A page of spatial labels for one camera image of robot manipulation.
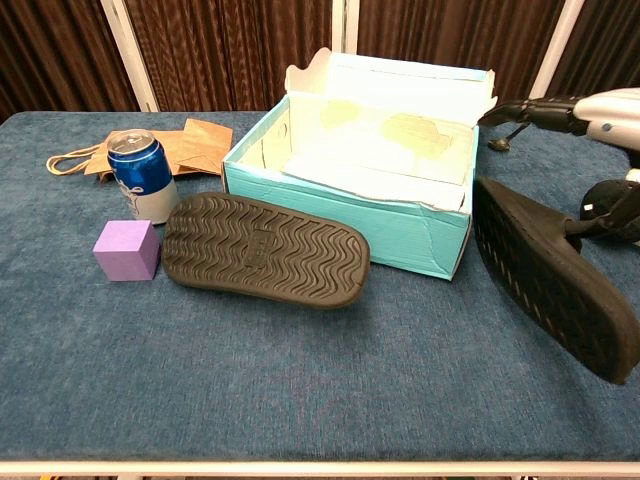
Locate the white wrapping paper sheet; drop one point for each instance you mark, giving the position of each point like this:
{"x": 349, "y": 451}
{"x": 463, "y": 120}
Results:
{"x": 375, "y": 175}

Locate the white partition post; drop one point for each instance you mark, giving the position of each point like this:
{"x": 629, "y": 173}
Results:
{"x": 557, "y": 50}
{"x": 345, "y": 25}
{"x": 132, "y": 60}

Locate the brown paper bag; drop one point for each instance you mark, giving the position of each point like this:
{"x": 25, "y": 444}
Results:
{"x": 200, "y": 145}

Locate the light blue shoe box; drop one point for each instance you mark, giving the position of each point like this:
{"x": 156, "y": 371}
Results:
{"x": 350, "y": 225}

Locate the blue table mat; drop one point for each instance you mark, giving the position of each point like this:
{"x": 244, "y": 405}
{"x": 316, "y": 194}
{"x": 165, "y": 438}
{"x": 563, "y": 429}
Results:
{"x": 300, "y": 375}

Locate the blue soda can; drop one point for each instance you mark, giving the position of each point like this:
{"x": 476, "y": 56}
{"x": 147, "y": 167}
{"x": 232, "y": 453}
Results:
{"x": 142, "y": 180}

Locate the small black spoon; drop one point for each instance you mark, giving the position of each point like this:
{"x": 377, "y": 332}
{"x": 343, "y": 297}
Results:
{"x": 499, "y": 145}

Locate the black shoe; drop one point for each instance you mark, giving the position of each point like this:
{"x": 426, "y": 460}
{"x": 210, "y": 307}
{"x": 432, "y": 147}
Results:
{"x": 265, "y": 250}
{"x": 540, "y": 270}

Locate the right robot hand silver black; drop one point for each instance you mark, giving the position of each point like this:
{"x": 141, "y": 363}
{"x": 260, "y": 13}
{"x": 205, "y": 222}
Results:
{"x": 605, "y": 117}

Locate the brown pleated partition panel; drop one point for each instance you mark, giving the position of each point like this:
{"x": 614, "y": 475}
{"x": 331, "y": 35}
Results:
{"x": 610, "y": 40}
{"x": 50, "y": 50}
{"x": 225, "y": 50}
{"x": 440, "y": 35}

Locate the purple foam cube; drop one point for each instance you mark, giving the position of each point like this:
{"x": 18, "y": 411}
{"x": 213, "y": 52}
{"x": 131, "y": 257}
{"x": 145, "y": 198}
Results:
{"x": 125, "y": 250}

